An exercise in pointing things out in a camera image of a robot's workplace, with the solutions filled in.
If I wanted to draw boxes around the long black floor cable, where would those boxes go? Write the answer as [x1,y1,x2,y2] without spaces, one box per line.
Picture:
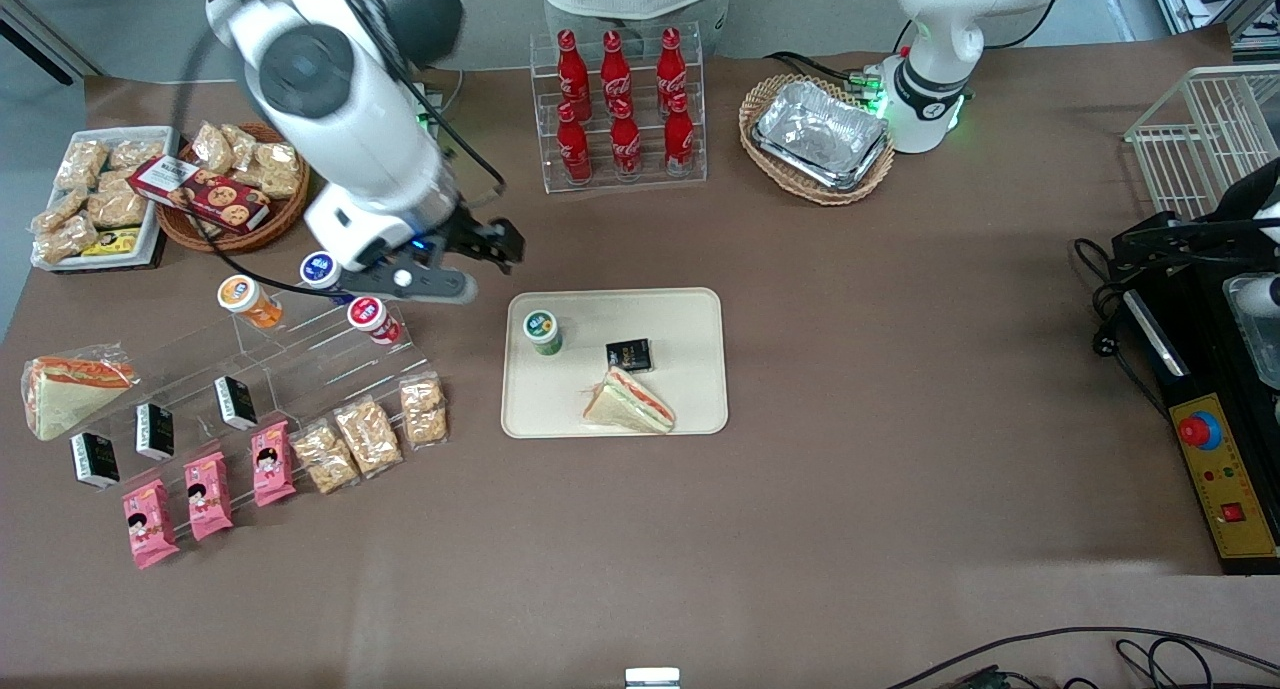
[884,625,1280,689]

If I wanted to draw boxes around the red cookie box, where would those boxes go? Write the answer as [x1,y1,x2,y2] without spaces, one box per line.
[130,155,272,233]

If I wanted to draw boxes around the pink snack packet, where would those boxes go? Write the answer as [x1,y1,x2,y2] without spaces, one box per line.
[182,451,235,543]
[121,478,182,571]
[249,420,298,509]

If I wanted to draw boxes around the plastic wrapped triangle sandwich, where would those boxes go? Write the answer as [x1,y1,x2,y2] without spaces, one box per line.
[22,344,140,443]

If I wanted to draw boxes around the foil tray in sealing machine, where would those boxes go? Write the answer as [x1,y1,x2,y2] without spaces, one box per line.
[1222,274,1280,391]

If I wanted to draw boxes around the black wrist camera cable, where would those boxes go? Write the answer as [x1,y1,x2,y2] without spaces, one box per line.
[171,9,507,303]

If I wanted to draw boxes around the red gum bottle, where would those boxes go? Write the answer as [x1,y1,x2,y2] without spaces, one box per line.
[346,296,404,347]

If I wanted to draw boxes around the white rectangular snack tray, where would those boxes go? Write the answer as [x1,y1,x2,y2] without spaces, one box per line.
[29,126,182,272]

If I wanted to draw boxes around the green gum bottle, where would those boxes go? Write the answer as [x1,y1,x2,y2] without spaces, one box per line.
[522,309,564,357]

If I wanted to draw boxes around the dark metal frame bar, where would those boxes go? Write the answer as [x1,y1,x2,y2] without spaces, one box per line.
[0,0,102,86]

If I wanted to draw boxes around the black power cable with plug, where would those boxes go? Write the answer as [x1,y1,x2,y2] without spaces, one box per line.
[1074,236,1173,412]

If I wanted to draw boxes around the stacked aluminium foil trays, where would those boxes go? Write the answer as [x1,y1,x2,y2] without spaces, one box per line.
[751,80,892,193]

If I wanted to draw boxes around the yellow snack packet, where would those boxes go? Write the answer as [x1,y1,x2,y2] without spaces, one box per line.
[80,226,142,259]

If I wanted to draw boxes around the black box white end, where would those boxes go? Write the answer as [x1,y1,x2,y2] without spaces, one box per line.
[213,375,260,433]
[134,401,177,461]
[69,431,122,491]

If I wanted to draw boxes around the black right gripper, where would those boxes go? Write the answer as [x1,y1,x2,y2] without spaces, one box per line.
[424,203,527,276]

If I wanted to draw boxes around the looped black floor cable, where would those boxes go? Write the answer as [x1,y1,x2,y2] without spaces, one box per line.
[1114,636,1233,689]

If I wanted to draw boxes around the black arm base cable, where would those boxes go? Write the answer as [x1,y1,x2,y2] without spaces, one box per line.
[764,50,881,96]

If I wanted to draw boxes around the clear acrylic tiered stand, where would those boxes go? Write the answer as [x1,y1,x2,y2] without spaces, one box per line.
[70,252,447,530]

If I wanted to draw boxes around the orange gum bottle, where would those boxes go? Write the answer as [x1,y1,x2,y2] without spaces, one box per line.
[217,275,285,331]

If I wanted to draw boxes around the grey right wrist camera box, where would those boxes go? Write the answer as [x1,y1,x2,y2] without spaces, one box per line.
[344,263,480,307]

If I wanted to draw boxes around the light wicker basket with trays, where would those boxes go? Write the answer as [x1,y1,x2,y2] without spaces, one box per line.
[738,74,897,208]

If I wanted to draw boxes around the white wire basket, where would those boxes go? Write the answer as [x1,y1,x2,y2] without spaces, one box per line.
[1124,64,1280,221]

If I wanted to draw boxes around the black sealing machine yellow panel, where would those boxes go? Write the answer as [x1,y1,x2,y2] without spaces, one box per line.
[1109,155,1280,577]

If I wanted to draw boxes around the clear acrylic bottle rack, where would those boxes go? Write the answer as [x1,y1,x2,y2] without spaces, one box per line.
[528,24,710,196]

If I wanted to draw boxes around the clear bag rice crackers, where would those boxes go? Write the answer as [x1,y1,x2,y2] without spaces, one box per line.
[87,183,152,231]
[191,120,237,176]
[334,398,405,479]
[31,214,102,266]
[222,124,260,171]
[245,141,304,199]
[399,373,450,449]
[30,188,92,236]
[108,139,167,176]
[291,420,362,496]
[54,138,110,191]

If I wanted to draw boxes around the wrapped sandwich on tray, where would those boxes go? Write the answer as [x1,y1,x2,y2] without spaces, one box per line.
[582,366,678,436]

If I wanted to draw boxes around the beige plastic tray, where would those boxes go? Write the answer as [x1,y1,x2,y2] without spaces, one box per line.
[500,287,730,440]

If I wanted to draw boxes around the small black box gold print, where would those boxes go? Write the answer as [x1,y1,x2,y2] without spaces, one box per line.
[605,338,654,375]

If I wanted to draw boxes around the purple gum bottle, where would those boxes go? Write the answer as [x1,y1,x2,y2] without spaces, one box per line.
[299,251,347,297]

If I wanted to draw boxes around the brown wicker basket with snacks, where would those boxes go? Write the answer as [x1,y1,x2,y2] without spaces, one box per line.
[154,121,312,256]

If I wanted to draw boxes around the red cola bottle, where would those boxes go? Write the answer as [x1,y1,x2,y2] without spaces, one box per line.
[556,101,594,186]
[655,26,690,101]
[664,91,696,176]
[610,97,644,181]
[600,29,634,106]
[556,29,592,111]

